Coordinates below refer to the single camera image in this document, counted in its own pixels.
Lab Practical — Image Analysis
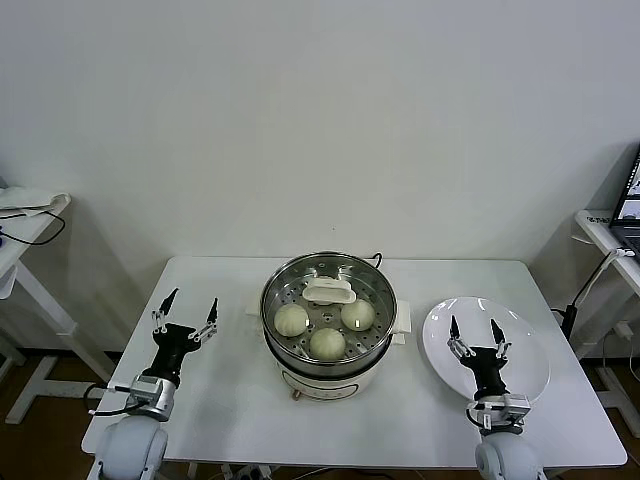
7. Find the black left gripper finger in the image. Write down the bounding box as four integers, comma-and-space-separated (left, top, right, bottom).
151, 287, 180, 335
187, 297, 221, 347

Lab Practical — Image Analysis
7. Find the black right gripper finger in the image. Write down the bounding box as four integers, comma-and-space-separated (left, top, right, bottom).
447, 314, 474, 360
493, 319, 514, 360

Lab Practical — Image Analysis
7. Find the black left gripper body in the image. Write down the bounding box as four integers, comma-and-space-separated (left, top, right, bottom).
143, 322, 198, 387

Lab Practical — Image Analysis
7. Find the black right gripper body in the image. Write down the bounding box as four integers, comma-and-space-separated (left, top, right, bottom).
461, 346, 510, 402

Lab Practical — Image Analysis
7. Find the white steamed baozi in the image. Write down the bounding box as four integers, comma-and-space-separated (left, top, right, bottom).
309, 327, 347, 361
340, 299, 376, 332
273, 304, 310, 338

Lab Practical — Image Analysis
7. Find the round glass pot lid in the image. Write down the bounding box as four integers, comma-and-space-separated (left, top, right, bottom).
260, 253, 396, 364

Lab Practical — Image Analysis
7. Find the perforated steel steamer basket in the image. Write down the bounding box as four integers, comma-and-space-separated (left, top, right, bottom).
258, 252, 397, 370

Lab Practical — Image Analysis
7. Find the white oval plate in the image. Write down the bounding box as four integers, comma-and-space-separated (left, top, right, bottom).
422, 296, 551, 409

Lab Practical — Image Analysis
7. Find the black upright floor device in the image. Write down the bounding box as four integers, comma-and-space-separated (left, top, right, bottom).
549, 302, 576, 346

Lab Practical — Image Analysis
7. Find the white side desk with cloth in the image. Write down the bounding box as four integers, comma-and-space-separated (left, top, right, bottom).
0, 187, 119, 426

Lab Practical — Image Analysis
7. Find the white electric cooking pot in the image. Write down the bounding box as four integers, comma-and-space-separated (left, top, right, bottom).
242, 292, 414, 404

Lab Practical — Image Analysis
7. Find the white side desk with laptop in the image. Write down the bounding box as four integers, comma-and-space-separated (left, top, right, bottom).
572, 209, 640, 426

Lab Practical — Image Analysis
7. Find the white crumpled cloth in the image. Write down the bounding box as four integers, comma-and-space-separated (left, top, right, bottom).
0, 187, 71, 221

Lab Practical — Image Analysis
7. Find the dark open laptop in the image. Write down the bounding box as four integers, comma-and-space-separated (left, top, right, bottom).
607, 142, 640, 261

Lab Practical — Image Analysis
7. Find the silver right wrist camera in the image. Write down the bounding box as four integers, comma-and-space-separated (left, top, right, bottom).
467, 393, 531, 431

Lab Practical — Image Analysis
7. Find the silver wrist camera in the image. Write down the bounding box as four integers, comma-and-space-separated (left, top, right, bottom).
467, 393, 531, 431
127, 374, 176, 409

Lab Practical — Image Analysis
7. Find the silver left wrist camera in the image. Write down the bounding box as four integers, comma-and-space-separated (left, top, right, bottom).
127, 374, 176, 409

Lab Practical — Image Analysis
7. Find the white and black laptop cable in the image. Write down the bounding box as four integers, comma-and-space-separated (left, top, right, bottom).
572, 247, 636, 306

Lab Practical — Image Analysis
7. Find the thin black desk cable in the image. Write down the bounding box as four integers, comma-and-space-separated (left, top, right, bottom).
0, 207, 65, 247

